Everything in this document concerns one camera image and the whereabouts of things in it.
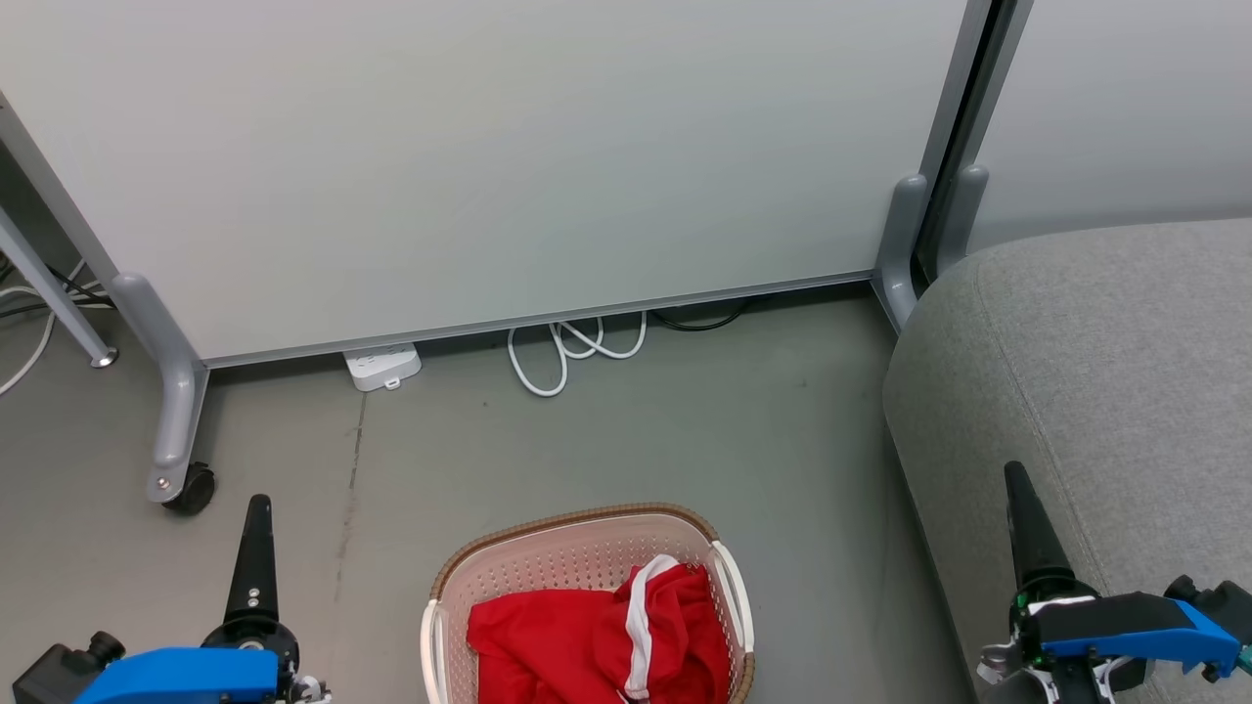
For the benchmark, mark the grey partition leg with caster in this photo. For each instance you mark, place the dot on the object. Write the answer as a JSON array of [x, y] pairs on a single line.
[[176, 391]]

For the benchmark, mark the white power strip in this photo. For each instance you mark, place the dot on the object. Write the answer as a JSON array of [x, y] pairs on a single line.
[[381, 366]]

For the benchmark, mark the grey leg of narrow partition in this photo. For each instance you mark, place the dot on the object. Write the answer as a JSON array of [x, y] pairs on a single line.
[[963, 215]]

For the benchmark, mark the right blue wrist camera mount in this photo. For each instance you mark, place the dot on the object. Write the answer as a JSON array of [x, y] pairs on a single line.
[[1135, 636]]

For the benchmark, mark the black caster wheel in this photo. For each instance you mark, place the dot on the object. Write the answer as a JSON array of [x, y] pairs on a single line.
[[193, 491]]

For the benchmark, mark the beige perforated laundry basket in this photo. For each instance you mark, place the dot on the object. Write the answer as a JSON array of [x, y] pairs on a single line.
[[577, 552]]

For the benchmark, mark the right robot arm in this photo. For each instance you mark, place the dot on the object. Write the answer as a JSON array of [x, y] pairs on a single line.
[[1056, 680]]

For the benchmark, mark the grey partition end leg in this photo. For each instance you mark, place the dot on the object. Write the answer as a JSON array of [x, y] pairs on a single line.
[[898, 244]]

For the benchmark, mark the red garment with white trim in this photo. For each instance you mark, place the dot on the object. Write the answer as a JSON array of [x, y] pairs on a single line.
[[558, 645]]

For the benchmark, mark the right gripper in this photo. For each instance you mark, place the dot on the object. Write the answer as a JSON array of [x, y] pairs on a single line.
[[1061, 596]]

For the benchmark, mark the grey metal table leg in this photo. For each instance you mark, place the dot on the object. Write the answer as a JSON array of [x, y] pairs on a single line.
[[49, 284]]

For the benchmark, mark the large white partition panel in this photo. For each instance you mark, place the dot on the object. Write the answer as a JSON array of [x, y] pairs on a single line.
[[489, 156]]

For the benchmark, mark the narrow white partition panel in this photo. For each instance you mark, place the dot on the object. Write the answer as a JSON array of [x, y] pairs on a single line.
[[1125, 98]]

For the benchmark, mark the grey fabric sofa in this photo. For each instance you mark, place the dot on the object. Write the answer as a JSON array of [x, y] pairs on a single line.
[[1105, 391]]

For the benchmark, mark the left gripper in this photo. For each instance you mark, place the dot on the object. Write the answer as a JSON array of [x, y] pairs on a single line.
[[252, 640]]

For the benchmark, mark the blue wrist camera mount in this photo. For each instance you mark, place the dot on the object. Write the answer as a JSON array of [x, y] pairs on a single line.
[[176, 677], [1135, 636]]

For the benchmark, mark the left blue wrist camera mount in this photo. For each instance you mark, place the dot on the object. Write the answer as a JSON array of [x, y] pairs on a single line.
[[176, 677]]

